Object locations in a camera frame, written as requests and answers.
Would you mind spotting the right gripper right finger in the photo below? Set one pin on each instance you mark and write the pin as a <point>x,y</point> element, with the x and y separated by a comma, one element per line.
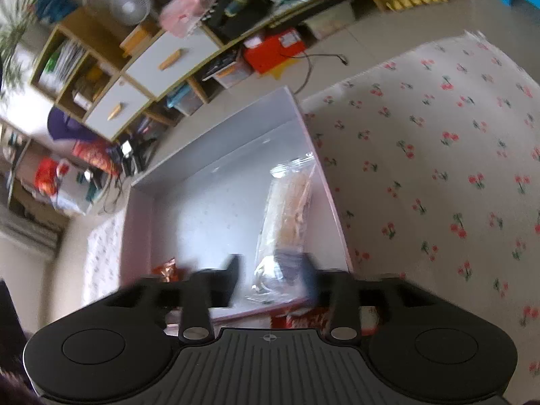
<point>335,291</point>

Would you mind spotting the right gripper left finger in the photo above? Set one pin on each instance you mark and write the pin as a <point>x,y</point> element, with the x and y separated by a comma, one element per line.
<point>204,290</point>

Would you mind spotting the clear storage bin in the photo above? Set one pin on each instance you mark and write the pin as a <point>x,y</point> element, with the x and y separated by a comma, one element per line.
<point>233,74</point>

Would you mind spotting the pink cardboard box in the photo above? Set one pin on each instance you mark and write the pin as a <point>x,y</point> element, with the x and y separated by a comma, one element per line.
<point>206,202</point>

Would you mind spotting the small white desk fan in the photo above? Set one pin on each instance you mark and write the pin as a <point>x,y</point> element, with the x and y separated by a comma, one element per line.
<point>131,12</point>

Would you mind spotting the purple cap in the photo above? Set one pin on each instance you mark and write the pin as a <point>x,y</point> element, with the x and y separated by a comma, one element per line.
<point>63,127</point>

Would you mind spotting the red cardboard box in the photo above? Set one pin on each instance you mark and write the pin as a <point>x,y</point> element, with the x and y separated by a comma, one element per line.
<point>275,50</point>

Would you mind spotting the white shopping bag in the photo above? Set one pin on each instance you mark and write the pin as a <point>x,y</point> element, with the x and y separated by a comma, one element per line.
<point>65,184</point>

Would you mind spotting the clear long biscuit packet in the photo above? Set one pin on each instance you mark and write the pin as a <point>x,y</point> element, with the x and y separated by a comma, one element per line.
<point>281,241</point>

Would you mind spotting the red lantern bag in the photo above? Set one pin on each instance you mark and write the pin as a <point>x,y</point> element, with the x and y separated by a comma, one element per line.
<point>95,154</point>

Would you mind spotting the long wooden tv cabinet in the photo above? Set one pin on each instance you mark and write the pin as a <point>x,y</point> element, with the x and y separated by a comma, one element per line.
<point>104,74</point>

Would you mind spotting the small red snack packet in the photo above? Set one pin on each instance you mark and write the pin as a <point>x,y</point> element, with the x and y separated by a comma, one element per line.
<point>169,271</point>

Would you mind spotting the red white snack packet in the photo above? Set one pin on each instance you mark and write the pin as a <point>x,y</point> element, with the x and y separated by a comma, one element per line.
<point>318,317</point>

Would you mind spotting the cherry print tablecloth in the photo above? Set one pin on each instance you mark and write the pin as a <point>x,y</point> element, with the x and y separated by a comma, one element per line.
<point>428,171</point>

